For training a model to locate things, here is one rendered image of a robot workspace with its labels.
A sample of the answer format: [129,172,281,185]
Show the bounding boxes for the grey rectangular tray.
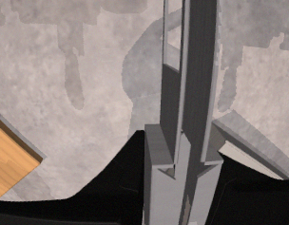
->
[209,122,288,180]

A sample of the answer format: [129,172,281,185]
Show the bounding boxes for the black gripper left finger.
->
[0,130,145,225]

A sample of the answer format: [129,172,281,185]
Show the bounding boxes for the light wooden board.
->
[0,120,42,197]

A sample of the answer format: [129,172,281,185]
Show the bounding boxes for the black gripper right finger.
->
[203,151,289,225]

